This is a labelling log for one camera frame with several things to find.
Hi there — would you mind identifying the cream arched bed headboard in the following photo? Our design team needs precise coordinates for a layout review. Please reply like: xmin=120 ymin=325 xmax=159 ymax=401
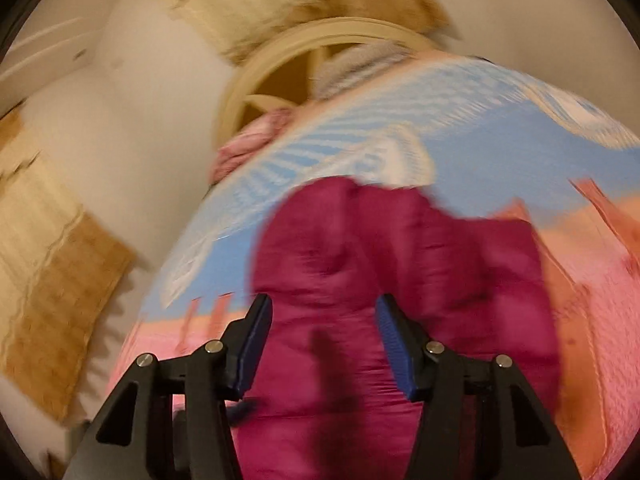
xmin=215 ymin=16 xmax=437 ymax=162

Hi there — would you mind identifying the striped pillow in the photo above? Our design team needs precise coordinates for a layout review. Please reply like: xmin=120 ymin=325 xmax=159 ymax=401
xmin=312 ymin=42 xmax=427 ymax=102

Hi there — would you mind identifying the pink floral folded quilt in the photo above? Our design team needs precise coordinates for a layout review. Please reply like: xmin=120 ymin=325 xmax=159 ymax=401
xmin=210 ymin=107 xmax=297 ymax=184

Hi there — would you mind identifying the magenta puffer jacket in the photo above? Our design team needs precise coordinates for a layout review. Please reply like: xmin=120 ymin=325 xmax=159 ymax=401
xmin=235 ymin=176 xmax=562 ymax=480

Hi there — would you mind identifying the beige patterned window curtain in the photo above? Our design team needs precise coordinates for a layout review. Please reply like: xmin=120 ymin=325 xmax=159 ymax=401
xmin=135 ymin=0 xmax=452 ymax=63

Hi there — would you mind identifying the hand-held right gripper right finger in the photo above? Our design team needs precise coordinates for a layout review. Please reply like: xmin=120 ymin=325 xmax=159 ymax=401
xmin=375 ymin=293 xmax=582 ymax=480

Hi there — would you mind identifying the pink and blue printed blanket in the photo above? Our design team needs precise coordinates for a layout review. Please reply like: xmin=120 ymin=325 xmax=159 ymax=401
xmin=107 ymin=50 xmax=640 ymax=480

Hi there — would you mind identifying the tan patterned wall curtain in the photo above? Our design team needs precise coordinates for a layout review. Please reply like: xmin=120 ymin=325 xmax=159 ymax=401
xmin=0 ymin=109 xmax=138 ymax=422

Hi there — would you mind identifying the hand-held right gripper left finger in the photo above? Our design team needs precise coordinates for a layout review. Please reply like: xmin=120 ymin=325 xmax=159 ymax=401
xmin=62 ymin=293 xmax=274 ymax=480

